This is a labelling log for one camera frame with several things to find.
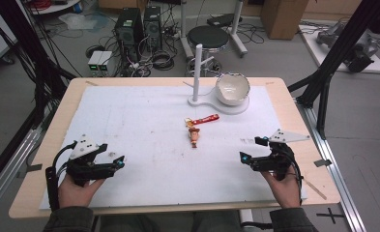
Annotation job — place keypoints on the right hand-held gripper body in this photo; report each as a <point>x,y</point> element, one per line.
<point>276,158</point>

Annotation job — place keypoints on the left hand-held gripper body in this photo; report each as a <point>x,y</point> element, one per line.
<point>81,167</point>

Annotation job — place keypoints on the person's left hand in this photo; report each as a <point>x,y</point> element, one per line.
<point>76,193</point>

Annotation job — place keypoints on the person's right hand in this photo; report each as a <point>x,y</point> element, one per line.
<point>284,191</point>

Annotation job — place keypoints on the white foam mat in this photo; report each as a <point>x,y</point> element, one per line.
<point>139,145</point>

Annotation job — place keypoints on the grey tape piece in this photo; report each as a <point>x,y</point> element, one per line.
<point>323,162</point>
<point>33,167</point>

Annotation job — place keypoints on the white eggshell-shaped bowl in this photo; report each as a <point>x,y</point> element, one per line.
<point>232,90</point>

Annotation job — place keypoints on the white table leg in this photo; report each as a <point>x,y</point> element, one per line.
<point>247,219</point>

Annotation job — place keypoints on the black tape cross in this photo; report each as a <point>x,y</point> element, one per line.
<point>330,215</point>

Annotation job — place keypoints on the white power supply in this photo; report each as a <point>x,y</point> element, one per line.
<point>94,61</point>
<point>106,61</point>

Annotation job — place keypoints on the white peg stand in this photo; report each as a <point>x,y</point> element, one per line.
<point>197,74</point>

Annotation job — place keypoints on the white metal stand leg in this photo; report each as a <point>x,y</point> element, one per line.
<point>185,35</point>
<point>237,32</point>

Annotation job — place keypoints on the black round stool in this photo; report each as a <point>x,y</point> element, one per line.
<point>208,37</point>

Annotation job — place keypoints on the black computer tower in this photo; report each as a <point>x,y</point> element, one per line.
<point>129,29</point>
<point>152,27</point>

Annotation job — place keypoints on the cardboard box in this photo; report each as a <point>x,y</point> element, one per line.
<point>282,17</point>

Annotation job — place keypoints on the black flat device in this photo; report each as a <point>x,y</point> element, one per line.
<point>223,20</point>

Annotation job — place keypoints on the clear plastic sheet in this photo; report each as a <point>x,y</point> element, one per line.
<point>81,22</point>

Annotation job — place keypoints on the grey robot device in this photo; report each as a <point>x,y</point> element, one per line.
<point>358,48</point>

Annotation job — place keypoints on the white platform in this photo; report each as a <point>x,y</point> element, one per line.
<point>379,66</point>

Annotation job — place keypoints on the white round table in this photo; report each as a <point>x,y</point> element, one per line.
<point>58,6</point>

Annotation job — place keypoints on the aluminium rail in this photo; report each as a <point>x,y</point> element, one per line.
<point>336,177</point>
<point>7,174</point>

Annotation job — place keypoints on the black metal frame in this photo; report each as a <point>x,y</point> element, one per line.
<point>39,80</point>
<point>336,54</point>

